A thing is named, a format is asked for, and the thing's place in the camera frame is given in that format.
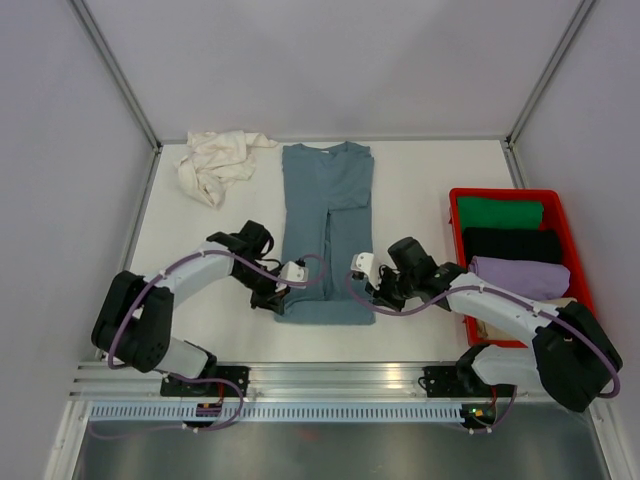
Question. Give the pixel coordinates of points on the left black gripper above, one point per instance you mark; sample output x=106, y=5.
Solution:
x=270, y=300

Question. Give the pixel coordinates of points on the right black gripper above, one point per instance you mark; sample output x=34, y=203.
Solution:
x=377, y=292

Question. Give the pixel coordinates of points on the blue-grey t-shirt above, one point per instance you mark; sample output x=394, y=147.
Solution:
x=328, y=213

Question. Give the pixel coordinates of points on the cream white t-shirt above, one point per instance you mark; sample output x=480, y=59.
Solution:
x=216, y=161

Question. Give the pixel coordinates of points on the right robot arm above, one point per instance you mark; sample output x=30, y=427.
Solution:
x=565, y=351

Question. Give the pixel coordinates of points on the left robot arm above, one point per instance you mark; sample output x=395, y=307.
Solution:
x=134, y=324

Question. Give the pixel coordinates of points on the rolled green t-shirt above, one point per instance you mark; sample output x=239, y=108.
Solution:
x=477, y=212

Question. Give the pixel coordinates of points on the rolled beige t-shirt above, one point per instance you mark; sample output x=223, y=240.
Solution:
x=489, y=332

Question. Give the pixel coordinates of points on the rolled lavender t-shirt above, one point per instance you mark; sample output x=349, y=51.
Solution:
x=530, y=279

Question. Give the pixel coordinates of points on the rolled black t-shirt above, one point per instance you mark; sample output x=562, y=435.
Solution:
x=512, y=244

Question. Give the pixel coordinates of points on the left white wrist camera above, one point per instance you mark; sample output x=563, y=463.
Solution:
x=292, y=275

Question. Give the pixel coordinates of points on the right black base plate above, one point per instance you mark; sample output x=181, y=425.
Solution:
x=447, y=381

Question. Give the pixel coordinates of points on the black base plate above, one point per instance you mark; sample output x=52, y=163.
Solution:
x=447, y=381
x=226, y=381

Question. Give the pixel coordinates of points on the aluminium front rail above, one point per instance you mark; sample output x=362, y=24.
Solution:
x=368, y=381

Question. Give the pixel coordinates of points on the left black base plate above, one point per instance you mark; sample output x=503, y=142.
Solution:
x=226, y=381

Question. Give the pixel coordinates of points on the light blue cable duct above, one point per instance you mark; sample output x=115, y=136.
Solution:
x=280, y=412

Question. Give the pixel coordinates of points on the left aluminium frame post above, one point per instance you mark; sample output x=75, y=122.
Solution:
x=101, y=46

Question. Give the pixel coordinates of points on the aluminium frame post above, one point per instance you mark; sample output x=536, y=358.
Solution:
x=570, y=34
x=101, y=46

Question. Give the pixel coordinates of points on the right aluminium frame post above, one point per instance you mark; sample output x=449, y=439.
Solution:
x=570, y=34

